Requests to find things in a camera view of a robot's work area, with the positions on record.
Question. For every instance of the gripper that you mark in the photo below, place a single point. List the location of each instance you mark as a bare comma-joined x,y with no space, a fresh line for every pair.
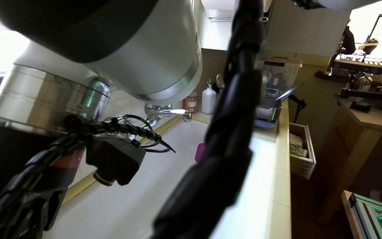
8,159

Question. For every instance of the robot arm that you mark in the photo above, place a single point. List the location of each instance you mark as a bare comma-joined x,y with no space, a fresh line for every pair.
138,43

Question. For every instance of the white sink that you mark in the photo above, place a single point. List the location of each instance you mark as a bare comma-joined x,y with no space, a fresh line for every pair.
138,199

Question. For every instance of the chrome tap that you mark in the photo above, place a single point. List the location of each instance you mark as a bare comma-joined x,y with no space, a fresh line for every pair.
167,113

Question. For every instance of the orange jar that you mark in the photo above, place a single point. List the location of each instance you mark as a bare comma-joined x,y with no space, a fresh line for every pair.
190,103

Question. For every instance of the white soap pump bottle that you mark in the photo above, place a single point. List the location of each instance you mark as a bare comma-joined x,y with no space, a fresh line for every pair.
208,99

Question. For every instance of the bunch of cutlery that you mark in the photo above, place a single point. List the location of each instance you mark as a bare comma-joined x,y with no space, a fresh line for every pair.
220,81

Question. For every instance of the blue sponge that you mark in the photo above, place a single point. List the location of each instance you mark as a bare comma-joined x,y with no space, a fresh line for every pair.
264,123

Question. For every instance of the silver pot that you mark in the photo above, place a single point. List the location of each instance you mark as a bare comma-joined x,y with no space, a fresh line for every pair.
270,111

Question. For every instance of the clear plastic storage box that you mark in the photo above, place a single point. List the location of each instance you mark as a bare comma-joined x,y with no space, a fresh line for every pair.
282,78

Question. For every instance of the folded cloths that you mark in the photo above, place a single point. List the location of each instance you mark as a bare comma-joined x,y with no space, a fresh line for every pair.
296,146

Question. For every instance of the white drawer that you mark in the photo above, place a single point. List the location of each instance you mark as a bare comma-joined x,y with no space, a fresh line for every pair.
302,159

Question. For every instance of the wooden table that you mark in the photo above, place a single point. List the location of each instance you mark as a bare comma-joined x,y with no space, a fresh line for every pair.
360,139

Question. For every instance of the small black box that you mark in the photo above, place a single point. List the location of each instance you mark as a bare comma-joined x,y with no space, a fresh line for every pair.
360,106

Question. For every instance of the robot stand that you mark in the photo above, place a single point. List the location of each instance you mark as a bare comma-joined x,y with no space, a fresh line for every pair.
373,215

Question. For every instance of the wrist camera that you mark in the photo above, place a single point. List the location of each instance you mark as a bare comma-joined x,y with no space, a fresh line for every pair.
114,159

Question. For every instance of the towel rail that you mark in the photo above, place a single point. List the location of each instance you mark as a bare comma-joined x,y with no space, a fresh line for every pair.
217,18

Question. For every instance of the white wall cabinet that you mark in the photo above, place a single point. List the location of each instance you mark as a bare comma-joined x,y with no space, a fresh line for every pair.
307,30

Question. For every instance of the camera on mount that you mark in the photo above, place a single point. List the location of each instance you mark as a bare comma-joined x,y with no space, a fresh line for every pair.
356,67

